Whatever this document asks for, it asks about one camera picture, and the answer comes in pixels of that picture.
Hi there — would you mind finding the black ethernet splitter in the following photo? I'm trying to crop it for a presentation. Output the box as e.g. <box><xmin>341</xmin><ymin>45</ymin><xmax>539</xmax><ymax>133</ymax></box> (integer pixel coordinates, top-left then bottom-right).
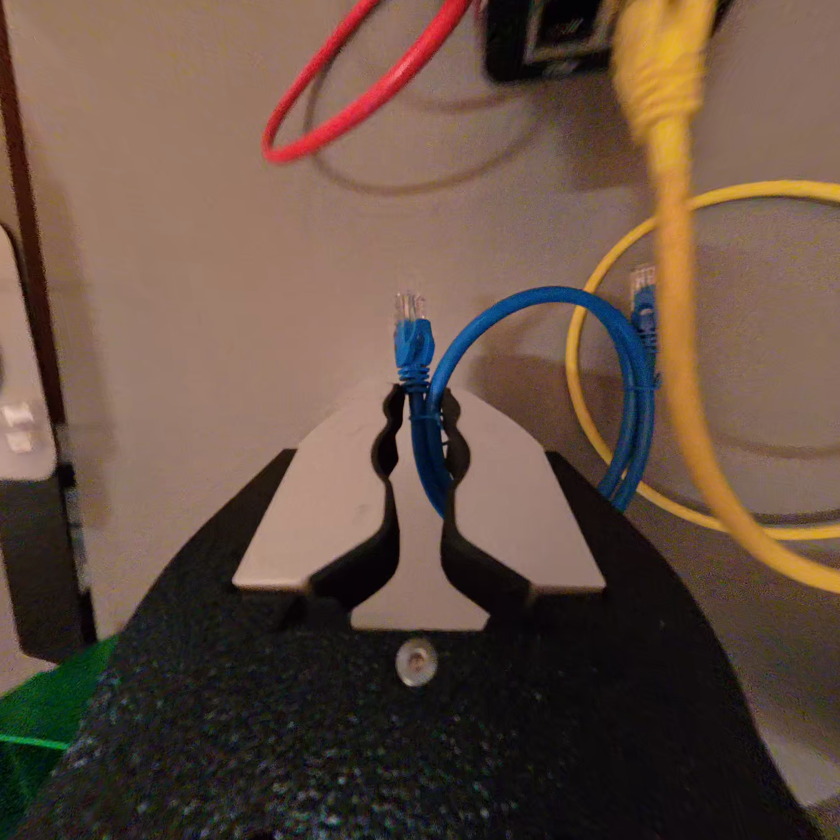
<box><xmin>481</xmin><ymin>0</ymin><xmax>732</xmax><ymax>86</ymax></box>

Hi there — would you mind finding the blue ethernet cable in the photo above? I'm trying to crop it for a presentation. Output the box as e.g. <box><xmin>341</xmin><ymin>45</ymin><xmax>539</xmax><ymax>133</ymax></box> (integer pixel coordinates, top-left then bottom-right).
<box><xmin>392</xmin><ymin>263</ymin><xmax>661</xmax><ymax>519</ymax></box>

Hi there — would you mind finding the red ethernet cable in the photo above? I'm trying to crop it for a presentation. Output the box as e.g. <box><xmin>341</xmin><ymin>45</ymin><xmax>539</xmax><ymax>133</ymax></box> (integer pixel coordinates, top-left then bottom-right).
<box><xmin>262</xmin><ymin>0</ymin><xmax>475</xmax><ymax>166</ymax></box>

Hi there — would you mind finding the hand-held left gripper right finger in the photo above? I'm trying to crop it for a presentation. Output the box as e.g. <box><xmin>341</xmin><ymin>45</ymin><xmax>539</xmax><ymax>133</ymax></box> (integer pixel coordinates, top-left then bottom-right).
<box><xmin>439</xmin><ymin>388</ymin><xmax>609</xmax><ymax>594</ymax></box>

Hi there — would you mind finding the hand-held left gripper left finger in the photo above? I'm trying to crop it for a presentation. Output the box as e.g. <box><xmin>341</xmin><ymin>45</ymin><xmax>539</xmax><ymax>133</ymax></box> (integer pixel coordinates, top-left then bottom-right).
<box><xmin>233</xmin><ymin>385</ymin><xmax>403</xmax><ymax>594</ymax></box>

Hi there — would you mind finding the green plastic bin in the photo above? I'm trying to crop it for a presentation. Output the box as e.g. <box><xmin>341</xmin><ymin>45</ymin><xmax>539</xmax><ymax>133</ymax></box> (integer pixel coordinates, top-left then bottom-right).
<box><xmin>0</xmin><ymin>634</ymin><xmax>122</xmax><ymax>834</ymax></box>

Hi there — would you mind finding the yellow ethernet cable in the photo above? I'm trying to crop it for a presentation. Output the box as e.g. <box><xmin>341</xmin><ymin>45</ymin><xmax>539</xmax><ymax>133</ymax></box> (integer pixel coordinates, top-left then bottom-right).
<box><xmin>565</xmin><ymin>0</ymin><xmax>840</xmax><ymax>595</ymax></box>

